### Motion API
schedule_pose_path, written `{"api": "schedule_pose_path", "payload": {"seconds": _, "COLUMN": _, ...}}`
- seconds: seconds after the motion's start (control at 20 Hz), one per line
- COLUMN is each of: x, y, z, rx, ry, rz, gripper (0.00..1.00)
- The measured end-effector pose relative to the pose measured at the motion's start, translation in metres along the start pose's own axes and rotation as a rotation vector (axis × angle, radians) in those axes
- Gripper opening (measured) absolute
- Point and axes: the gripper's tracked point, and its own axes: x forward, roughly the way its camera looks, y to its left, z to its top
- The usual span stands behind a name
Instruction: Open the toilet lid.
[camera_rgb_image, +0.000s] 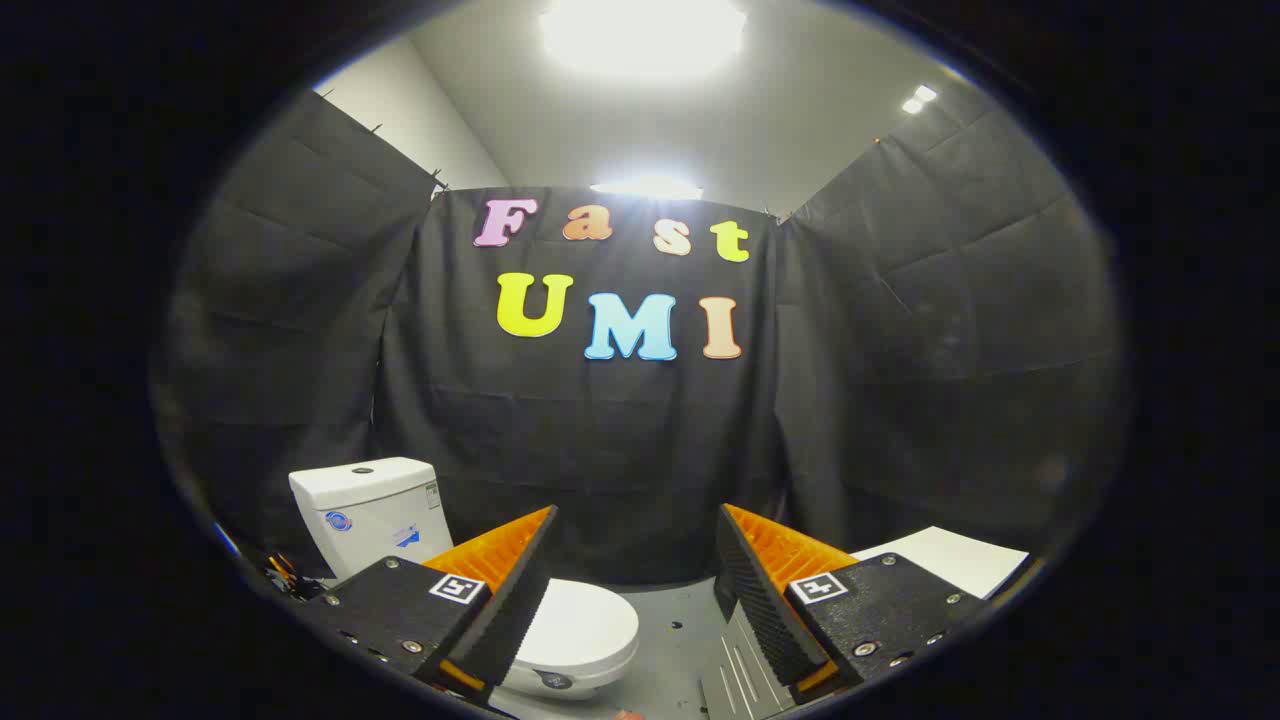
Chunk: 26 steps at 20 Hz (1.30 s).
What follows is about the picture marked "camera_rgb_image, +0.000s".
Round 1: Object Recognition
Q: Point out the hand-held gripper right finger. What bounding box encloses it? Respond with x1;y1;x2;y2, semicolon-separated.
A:
712;503;991;701

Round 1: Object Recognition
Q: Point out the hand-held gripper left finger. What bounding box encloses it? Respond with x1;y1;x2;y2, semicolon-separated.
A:
300;505;559;706

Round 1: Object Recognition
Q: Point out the white toilet lid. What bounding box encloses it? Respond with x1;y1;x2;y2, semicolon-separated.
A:
515;578;641;676

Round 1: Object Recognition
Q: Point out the white ceramic toilet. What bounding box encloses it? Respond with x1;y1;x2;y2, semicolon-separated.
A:
288;457;641;701

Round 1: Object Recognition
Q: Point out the black backdrop cloth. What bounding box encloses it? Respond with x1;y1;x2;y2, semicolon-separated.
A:
150;88;1131;586

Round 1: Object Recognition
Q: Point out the grey drawer cabinet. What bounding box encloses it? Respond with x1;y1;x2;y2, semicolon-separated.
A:
700;525;1031;719

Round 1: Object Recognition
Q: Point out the long ceiling light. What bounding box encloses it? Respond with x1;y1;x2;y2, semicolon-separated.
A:
590;175;704;201

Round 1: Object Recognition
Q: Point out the large bright ceiling light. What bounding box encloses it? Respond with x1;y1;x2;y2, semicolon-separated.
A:
538;0;749;81

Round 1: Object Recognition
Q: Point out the bundle of cables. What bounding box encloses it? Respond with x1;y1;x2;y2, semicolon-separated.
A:
262;550;326;601

